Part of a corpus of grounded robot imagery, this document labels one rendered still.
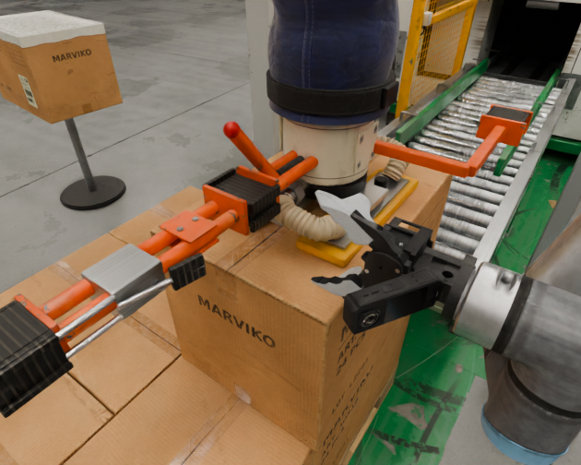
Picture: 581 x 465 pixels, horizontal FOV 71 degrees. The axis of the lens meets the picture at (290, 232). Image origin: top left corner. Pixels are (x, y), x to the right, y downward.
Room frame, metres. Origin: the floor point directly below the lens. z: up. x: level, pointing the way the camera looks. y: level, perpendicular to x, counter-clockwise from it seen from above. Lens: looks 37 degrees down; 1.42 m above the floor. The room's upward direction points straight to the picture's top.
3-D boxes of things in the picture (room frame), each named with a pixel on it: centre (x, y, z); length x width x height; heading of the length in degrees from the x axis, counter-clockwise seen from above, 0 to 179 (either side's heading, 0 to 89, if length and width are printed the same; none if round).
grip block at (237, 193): (0.53, 0.07, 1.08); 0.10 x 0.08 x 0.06; 55
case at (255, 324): (0.75, -0.06, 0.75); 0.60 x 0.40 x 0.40; 145
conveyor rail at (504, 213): (1.83, -1.21, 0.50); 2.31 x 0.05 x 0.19; 145
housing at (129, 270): (0.36, 0.20, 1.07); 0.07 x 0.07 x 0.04; 55
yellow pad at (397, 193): (0.68, -0.15, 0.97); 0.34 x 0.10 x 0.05; 145
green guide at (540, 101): (2.16, -1.37, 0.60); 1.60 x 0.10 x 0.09; 145
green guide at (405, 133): (2.47, -0.93, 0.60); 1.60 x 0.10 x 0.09; 145
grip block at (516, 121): (0.83, -0.46, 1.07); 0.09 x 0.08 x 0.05; 55
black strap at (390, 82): (0.73, -0.07, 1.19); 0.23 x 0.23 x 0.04
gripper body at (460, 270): (0.37, -0.16, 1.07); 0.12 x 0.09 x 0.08; 55
